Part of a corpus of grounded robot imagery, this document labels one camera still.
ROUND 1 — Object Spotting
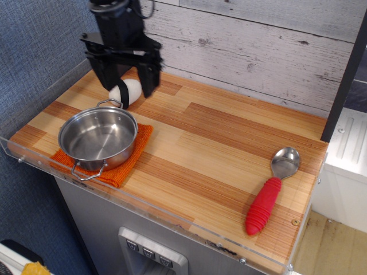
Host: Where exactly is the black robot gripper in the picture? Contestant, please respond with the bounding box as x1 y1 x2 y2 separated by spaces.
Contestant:
81 1 161 98

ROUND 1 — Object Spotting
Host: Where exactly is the white egg with black band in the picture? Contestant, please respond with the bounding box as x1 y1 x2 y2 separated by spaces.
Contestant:
109 79 142 109

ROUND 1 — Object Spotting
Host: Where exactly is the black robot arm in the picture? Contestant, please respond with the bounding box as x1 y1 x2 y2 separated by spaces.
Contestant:
80 1 162 97

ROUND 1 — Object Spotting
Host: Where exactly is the stainless steel pot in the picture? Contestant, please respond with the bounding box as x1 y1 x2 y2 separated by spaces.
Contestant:
58 99 138 181

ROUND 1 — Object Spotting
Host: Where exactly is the orange cloth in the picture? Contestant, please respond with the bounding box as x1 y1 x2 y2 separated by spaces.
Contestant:
50 123 154 188

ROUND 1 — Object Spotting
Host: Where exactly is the clear acrylic table guard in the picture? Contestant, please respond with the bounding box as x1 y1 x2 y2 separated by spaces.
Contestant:
1 139 310 274

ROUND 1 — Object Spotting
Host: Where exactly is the grey toy fridge cabinet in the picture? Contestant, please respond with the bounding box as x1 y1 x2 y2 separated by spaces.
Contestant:
56 179 260 274

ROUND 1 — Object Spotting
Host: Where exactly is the silver dispenser panel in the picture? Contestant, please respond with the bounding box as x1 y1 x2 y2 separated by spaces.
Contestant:
118 226 189 274

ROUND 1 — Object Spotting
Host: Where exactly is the yellow black object bottom left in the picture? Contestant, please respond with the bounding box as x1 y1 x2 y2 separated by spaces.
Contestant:
1 239 52 274

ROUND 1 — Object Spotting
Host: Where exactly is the white appliance at right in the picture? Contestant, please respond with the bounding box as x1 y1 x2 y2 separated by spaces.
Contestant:
311 108 366 232

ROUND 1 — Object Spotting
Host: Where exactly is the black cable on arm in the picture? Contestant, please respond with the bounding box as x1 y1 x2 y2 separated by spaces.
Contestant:
137 0 155 19

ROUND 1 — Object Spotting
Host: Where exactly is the spoon with red handle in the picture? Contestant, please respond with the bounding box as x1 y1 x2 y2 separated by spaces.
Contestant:
245 147 300 235

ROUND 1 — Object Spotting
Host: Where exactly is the black right vertical post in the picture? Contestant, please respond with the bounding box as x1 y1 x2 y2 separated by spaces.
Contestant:
320 0 367 143

